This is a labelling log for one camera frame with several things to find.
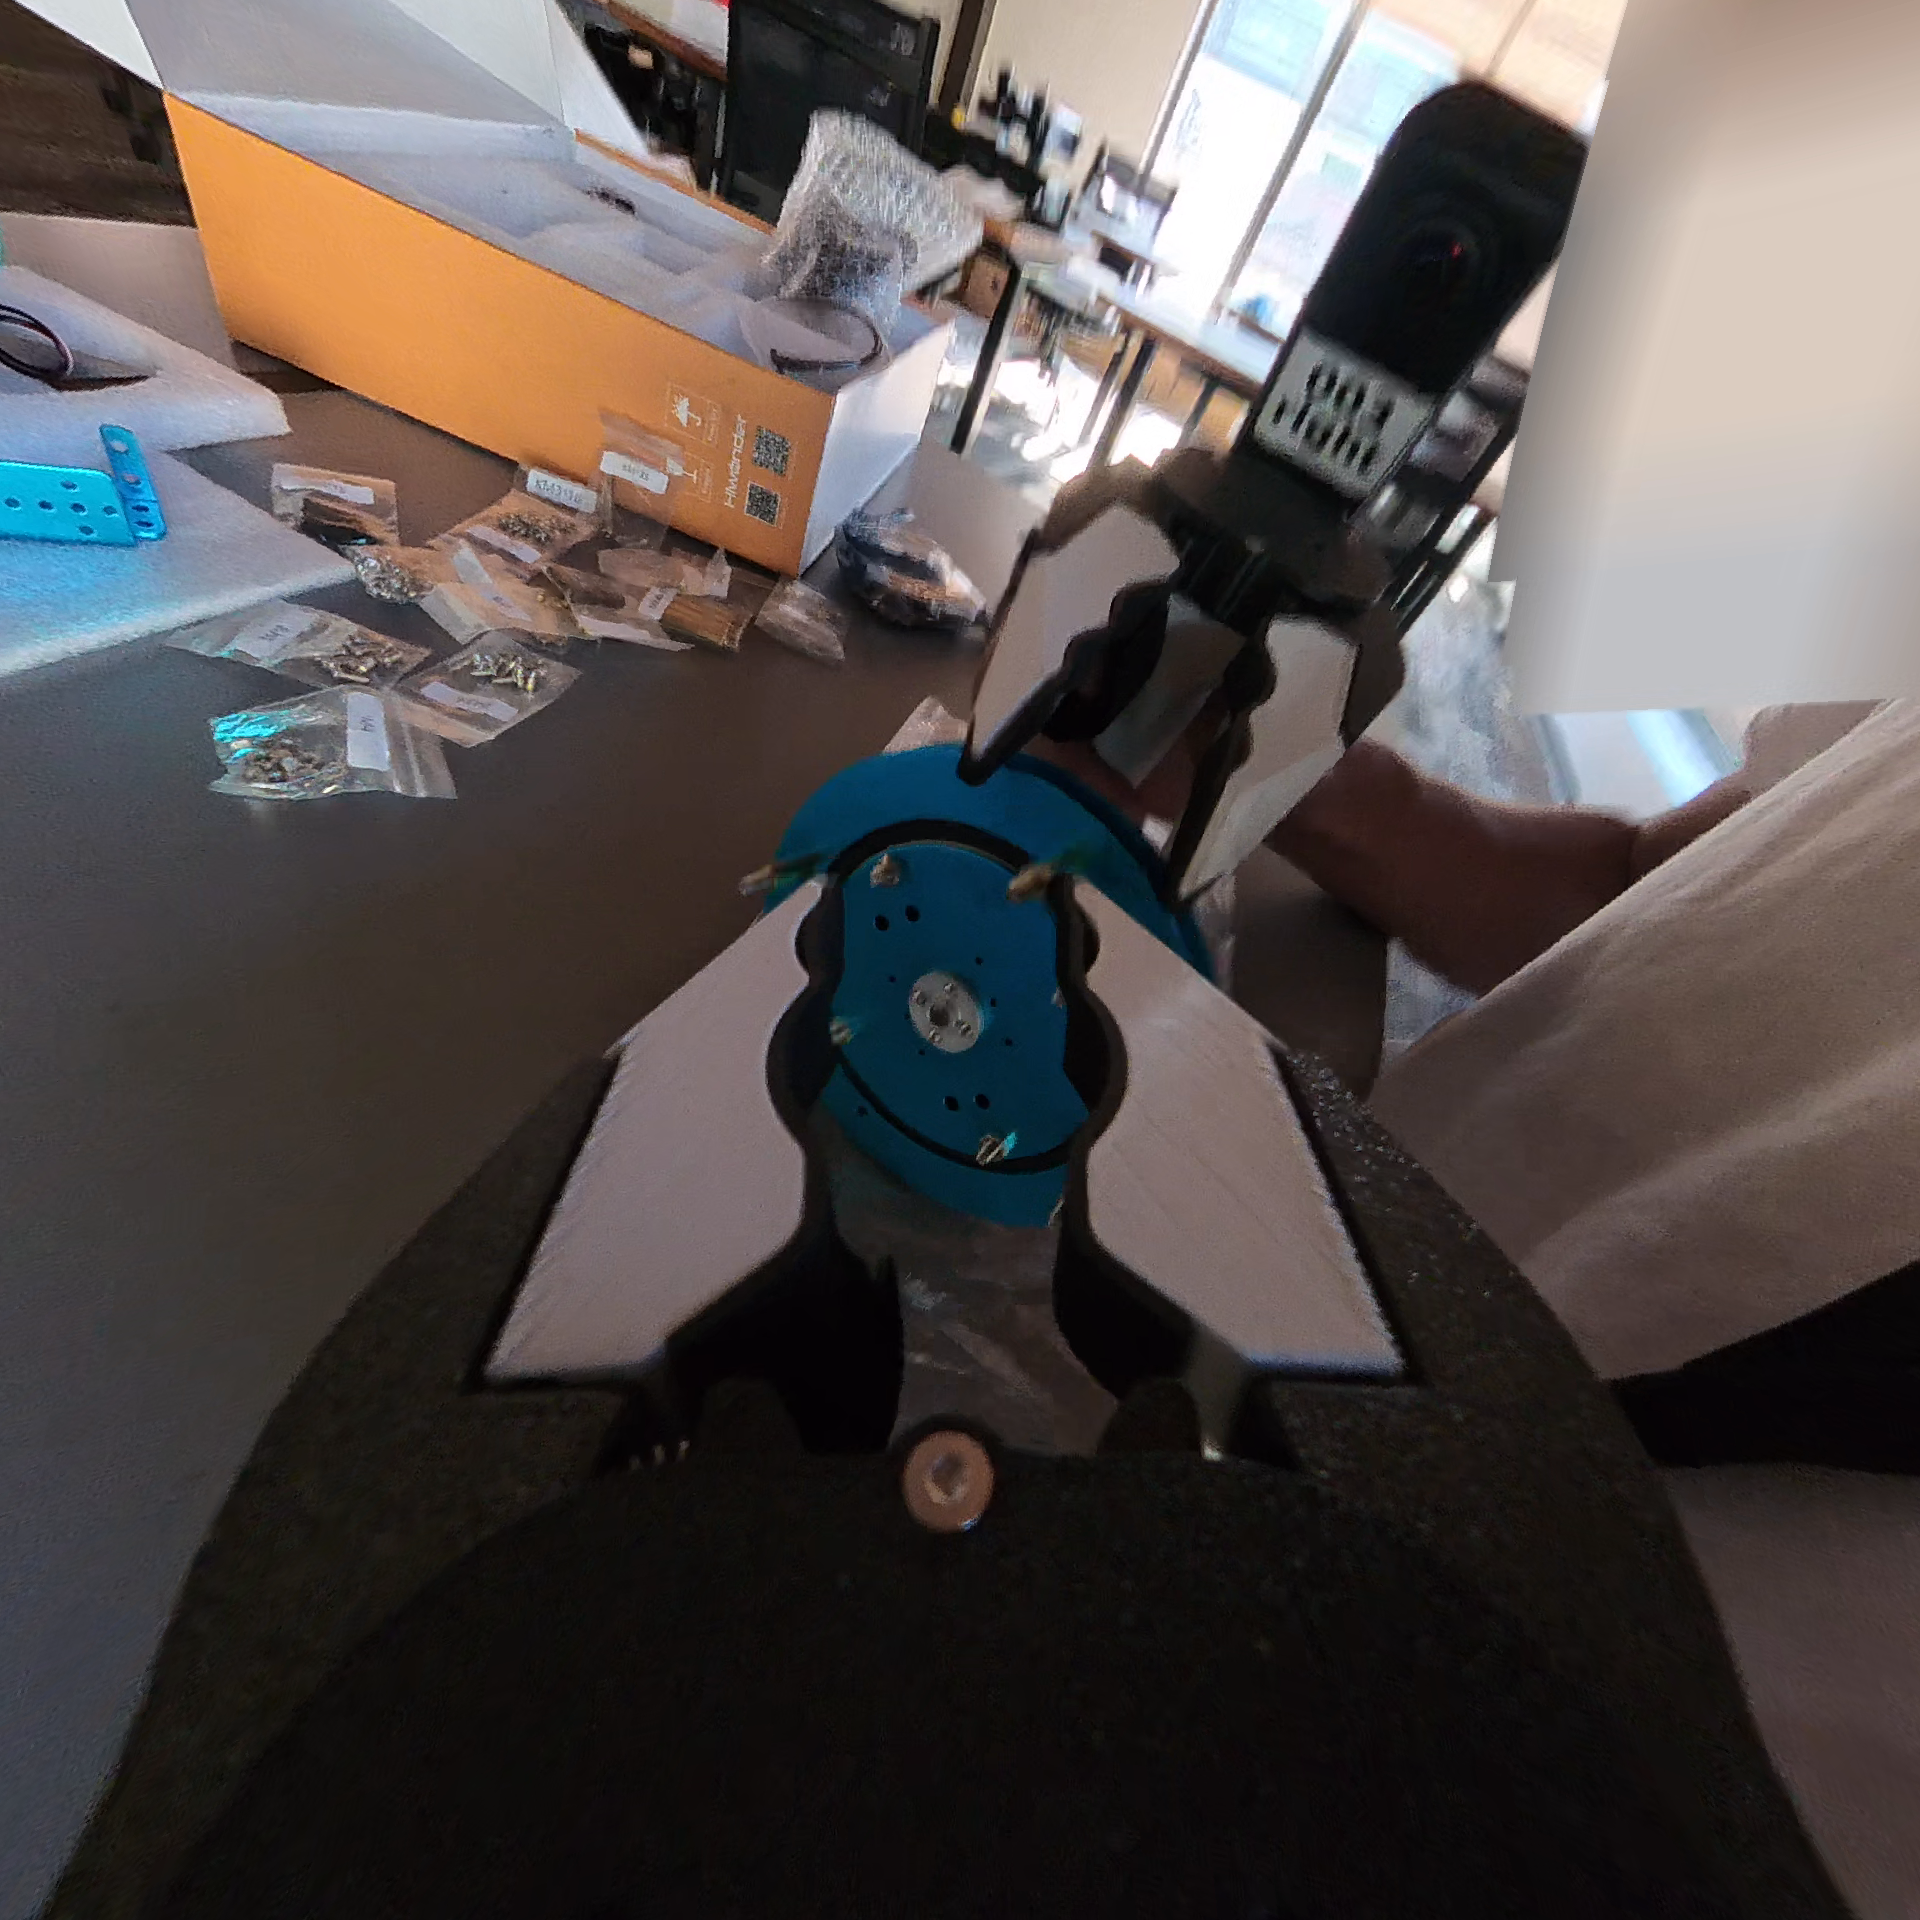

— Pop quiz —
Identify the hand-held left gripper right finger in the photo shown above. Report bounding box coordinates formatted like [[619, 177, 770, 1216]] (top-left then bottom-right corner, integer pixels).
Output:
[[1049, 872, 1408, 1377]]

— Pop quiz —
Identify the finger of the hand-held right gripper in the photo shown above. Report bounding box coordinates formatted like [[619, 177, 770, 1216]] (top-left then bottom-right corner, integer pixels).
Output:
[[1176, 619, 1346, 905], [958, 498, 1192, 783]]

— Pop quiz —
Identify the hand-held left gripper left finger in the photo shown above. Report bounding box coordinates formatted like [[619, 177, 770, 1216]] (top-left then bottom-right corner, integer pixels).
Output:
[[488, 882, 831, 1384]]

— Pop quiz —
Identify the blue metal turntable disc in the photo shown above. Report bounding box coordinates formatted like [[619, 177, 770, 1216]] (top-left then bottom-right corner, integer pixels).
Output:
[[767, 745, 1221, 1231]]

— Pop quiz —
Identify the person's right forearm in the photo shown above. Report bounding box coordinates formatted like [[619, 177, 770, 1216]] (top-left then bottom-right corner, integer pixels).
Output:
[[1271, 738, 1729, 993]]

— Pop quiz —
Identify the person's right hand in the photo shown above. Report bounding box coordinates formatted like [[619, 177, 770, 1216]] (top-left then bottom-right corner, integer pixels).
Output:
[[1143, 701, 1241, 823]]

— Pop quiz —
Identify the black wrapped bundle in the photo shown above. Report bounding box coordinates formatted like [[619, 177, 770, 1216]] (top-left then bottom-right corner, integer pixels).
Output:
[[832, 506, 995, 632]]

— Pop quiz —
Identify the bright window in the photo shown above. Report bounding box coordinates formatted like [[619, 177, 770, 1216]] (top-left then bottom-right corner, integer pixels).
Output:
[[1149, 0, 1466, 336]]

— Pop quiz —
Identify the clear plastic bag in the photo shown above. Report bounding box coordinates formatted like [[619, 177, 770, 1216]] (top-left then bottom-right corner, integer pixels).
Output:
[[832, 694, 1248, 1461]]

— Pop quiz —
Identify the bubble wrap bundle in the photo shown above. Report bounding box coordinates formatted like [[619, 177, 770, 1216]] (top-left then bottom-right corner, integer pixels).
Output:
[[757, 106, 989, 301]]

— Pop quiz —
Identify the black mesh office chair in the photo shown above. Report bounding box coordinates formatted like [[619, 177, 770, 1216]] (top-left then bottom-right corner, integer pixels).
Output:
[[718, 0, 943, 222]]

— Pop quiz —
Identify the pile of small screw bags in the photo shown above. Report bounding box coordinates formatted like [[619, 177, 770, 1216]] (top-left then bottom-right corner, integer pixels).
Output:
[[166, 403, 854, 803]]

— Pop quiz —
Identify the orange cardboard box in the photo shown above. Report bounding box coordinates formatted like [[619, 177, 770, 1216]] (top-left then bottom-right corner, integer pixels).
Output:
[[163, 88, 963, 577]]

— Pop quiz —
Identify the white foam sheet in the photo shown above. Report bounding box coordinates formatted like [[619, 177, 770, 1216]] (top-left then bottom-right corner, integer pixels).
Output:
[[0, 210, 367, 681]]

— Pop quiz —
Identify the black lanyard strap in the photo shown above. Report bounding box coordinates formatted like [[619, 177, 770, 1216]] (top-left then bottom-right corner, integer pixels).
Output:
[[1611, 1302, 1920, 1474]]

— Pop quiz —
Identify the blue metal bracket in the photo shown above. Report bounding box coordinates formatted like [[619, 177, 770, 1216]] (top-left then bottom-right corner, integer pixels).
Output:
[[0, 423, 167, 545]]

